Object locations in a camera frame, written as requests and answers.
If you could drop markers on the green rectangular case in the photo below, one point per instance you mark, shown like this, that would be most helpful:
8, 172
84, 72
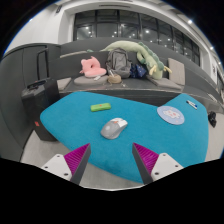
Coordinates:
100, 107

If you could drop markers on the green dragon plush toy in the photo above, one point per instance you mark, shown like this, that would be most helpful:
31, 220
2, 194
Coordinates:
146, 56

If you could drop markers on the grey backpack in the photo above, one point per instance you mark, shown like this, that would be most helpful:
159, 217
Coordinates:
118, 61

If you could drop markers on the flat grey seat cushion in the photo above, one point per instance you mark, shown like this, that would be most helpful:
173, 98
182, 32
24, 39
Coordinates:
165, 83

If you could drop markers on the white marker with blue cap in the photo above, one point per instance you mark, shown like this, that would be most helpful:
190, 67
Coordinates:
191, 104

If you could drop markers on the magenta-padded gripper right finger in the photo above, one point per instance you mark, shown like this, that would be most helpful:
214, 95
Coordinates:
163, 165

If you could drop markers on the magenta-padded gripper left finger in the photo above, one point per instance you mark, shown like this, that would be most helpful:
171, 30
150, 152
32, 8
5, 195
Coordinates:
61, 166

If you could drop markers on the pink plush cushion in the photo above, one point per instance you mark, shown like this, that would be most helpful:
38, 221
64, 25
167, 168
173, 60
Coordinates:
92, 68

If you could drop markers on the black bag on floor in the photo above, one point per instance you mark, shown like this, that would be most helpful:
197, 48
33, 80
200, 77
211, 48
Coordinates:
212, 119

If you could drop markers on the round light blue mouse pad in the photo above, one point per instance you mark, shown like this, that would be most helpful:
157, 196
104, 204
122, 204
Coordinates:
170, 115

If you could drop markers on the black suitcase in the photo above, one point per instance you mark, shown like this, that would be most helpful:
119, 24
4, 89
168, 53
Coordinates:
40, 103

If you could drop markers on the upright square grey cushion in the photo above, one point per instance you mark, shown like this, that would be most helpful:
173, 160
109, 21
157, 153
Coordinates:
176, 70

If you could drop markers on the round grey seat cushion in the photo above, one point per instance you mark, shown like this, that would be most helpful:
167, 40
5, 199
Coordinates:
85, 80

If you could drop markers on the dark grey bench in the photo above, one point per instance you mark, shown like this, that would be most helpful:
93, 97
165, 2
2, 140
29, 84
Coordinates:
140, 90

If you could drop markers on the grey computer mouse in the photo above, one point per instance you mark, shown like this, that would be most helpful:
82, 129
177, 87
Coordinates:
113, 129

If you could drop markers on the navy blue patterned bag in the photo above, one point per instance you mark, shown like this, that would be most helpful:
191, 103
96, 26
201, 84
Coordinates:
138, 71

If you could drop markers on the small square grey cushion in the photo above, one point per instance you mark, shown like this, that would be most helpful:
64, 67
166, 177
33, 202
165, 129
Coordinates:
64, 83

